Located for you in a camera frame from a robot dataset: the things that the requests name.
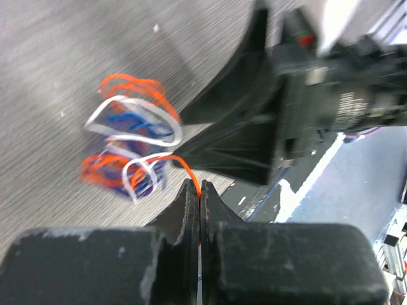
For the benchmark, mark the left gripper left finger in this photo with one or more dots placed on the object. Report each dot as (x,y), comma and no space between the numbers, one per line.
(154,264)

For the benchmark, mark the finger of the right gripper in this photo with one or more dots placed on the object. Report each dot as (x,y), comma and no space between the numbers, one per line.
(240,150)

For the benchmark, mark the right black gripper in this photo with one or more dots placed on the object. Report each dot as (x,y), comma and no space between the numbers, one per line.
(350,89)

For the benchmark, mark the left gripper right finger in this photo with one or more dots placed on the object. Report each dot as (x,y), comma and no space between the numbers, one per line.
(290,263)

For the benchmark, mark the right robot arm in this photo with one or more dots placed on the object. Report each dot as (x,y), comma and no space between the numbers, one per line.
(365,22)

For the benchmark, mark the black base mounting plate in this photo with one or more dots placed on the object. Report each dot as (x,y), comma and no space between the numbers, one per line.
(355,183)

